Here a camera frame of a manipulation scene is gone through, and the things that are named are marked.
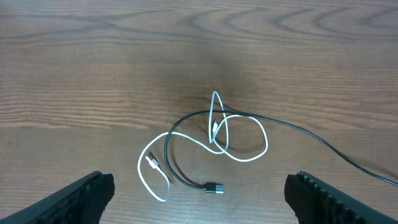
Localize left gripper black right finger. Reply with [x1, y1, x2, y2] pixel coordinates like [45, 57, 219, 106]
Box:
[284, 171, 397, 224]

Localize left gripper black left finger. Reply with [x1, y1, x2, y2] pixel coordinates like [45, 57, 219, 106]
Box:
[1, 171, 115, 224]

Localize black cable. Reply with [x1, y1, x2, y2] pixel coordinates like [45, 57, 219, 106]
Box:
[164, 109, 398, 194]

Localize white cable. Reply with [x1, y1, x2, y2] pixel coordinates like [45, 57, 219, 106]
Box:
[137, 90, 269, 203]

